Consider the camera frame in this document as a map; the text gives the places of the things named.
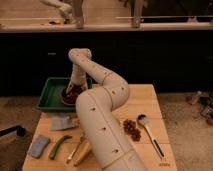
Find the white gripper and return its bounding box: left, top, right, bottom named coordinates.
left=66, top=65, right=89, bottom=94

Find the dark red bowl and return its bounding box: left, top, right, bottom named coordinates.
left=61, top=85, right=83, bottom=106

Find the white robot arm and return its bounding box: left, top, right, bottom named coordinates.
left=68, top=48, right=147, bottom=171

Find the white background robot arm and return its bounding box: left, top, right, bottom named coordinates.
left=39, top=0, right=74, bottom=24

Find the green plastic tray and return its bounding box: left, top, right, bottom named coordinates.
left=37, top=77, right=92, bottom=112

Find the grey folded cloth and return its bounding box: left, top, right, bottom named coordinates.
left=51, top=114, right=78, bottom=131

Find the silver fork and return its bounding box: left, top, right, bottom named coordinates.
left=66, top=132, right=85, bottom=164

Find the yellow banana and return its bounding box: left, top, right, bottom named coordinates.
left=73, top=140, right=92, bottom=166

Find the brown grape bunch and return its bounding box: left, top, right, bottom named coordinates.
left=123, top=119, right=141, bottom=141

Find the blue sponge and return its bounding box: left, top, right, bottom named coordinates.
left=27, top=135, right=50, bottom=158

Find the black chair part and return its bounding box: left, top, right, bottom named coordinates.
left=0, top=125, right=26, bottom=137

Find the spoon with black handle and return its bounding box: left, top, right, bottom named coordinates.
left=137, top=114, right=165, bottom=159

